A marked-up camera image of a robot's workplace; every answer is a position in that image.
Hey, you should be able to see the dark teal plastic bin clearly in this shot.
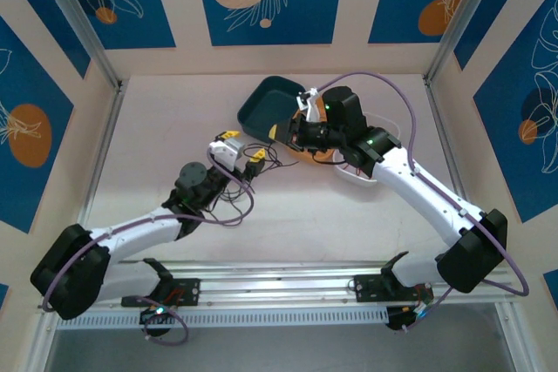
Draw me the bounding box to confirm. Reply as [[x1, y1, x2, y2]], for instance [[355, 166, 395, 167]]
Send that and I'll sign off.
[[236, 75, 306, 140]]

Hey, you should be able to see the orange plastic bin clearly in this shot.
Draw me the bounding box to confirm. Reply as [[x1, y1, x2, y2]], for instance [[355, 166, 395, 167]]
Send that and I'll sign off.
[[285, 108, 339, 167]]

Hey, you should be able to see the white plastic bin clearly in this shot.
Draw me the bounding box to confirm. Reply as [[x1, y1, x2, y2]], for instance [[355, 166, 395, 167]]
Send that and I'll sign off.
[[333, 112, 402, 188]]

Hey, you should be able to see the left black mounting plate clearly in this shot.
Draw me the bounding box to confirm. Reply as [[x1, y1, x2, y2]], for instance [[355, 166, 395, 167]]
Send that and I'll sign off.
[[120, 278, 201, 308]]

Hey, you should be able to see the black mounting plate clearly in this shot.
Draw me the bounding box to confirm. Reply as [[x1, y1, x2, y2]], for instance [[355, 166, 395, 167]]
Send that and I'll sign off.
[[352, 274, 435, 303], [120, 278, 201, 308]]

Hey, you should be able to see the black controller box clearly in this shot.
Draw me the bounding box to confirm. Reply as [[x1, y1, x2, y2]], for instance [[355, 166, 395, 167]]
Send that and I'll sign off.
[[385, 305, 431, 333], [138, 304, 178, 338]]

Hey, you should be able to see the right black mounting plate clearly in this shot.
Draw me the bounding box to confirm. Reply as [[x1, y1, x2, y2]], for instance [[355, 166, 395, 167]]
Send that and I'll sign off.
[[352, 274, 435, 303]]

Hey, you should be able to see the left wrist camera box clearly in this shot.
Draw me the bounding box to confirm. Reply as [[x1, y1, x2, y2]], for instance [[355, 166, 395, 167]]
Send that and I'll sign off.
[[208, 135, 246, 169]]

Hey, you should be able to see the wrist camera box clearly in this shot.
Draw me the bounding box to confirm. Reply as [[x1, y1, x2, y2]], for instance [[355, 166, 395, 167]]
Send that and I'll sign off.
[[208, 135, 246, 169], [296, 88, 326, 123]]

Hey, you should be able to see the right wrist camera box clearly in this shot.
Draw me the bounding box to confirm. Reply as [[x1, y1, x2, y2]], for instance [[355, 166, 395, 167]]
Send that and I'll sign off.
[[296, 88, 326, 123]]

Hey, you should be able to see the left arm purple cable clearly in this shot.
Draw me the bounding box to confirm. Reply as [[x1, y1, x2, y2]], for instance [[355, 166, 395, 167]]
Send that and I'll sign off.
[[42, 149, 256, 347]]

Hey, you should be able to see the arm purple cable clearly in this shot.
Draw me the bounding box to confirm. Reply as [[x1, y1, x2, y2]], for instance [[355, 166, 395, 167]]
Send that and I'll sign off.
[[317, 72, 531, 334], [42, 149, 256, 347]]

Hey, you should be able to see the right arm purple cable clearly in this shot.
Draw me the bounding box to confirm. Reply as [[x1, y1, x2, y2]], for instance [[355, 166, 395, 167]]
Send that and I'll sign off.
[[317, 72, 531, 334]]

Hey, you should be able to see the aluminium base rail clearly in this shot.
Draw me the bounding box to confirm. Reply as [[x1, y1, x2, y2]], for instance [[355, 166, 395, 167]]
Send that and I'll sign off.
[[37, 260, 518, 315]]

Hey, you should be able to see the white slotted cable duct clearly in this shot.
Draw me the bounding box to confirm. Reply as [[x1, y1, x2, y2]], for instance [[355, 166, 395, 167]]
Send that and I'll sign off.
[[56, 307, 389, 331]]

